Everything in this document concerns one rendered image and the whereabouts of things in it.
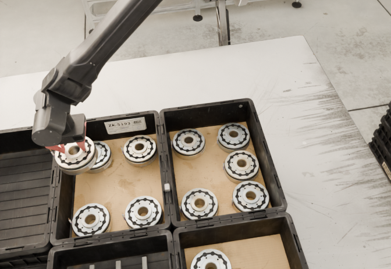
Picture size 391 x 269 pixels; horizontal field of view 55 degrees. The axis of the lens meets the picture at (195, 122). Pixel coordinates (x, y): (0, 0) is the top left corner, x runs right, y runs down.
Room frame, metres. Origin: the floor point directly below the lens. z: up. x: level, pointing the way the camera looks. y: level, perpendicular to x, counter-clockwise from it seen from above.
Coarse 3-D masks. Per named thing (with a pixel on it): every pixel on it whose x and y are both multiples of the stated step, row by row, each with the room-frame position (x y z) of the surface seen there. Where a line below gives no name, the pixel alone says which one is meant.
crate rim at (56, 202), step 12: (96, 120) 0.77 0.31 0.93; (108, 120) 0.77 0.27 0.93; (156, 120) 0.75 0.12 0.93; (156, 132) 0.71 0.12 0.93; (60, 180) 0.56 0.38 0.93; (60, 192) 0.52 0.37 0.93; (168, 204) 0.47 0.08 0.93; (168, 216) 0.43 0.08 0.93; (132, 228) 0.41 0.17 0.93; (144, 228) 0.41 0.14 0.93; (156, 228) 0.40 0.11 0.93; (168, 228) 0.40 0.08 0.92; (60, 240) 0.38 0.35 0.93; (72, 240) 0.38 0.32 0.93; (84, 240) 0.38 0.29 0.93
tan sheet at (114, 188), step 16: (112, 144) 0.74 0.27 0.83; (112, 160) 0.68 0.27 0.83; (80, 176) 0.63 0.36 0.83; (96, 176) 0.63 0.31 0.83; (112, 176) 0.62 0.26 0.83; (128, 176) 0.62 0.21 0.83; (144, 176) 0.62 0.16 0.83; (160, 176) 0.61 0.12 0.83; (80, 192) 0.57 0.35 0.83; (96, 192) 0.57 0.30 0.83; (112, 192) 0.57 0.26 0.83; (128, 192) 0.57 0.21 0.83; (144, 192) 0.56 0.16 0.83; (160, 192) 0.56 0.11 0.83; (112, 208) 0.52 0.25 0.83; (112, 224) 0.47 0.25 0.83
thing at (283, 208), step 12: (168, 108) 0.80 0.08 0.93; (180, 108) 0.80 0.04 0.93; (192, 108) 0.80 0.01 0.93; (252, 108) 0.78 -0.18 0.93; (264, 144) 0.65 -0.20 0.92; (168, 156) 0.62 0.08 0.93; (168, 168) 0.58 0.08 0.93; (168, 180) 0.54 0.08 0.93; (276, 180) 0.53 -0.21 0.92; (168, 192) 0.50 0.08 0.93; (216, 216) 0.43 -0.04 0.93; (228, 216) 0.43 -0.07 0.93; (240, 216) 0.42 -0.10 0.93
